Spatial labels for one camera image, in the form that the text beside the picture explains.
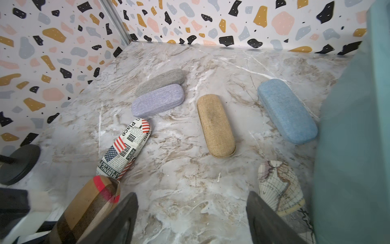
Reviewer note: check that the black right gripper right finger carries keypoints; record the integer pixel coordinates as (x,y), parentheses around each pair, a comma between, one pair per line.
(266,227)

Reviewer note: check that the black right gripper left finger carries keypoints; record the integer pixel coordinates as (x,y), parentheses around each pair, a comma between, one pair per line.
(110,222)

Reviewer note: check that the plaid tartan glasses case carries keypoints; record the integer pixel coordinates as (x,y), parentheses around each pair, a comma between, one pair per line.
(69,228)

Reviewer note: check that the newspaper print glasses case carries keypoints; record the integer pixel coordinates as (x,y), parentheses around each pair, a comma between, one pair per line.
(121,155)

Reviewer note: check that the tan fabric glasses case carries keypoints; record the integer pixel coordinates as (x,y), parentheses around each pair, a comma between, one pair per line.
(216,127)

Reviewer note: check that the long lilac fabric glasses case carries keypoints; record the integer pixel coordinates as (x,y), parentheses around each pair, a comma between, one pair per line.
(157,101)

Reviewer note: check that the grey fabric glasses case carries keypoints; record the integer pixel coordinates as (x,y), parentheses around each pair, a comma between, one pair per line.
(175,76)

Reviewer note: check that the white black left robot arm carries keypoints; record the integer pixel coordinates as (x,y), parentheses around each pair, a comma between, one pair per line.
(24,213)

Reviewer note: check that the world map print glasses case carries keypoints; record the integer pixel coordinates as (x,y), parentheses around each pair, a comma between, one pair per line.
(279,187)

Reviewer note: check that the teal plastic storage box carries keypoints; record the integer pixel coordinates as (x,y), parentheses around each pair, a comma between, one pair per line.
(351,183)

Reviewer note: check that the light blue fabric glasses case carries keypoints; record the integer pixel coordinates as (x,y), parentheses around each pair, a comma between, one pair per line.
(287,112)

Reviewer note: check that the black round microphone stand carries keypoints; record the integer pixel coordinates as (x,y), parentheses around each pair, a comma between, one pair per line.
(16,166)

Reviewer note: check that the aluminium wall frame strip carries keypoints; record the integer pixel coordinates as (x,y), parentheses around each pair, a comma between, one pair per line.
(117,22)

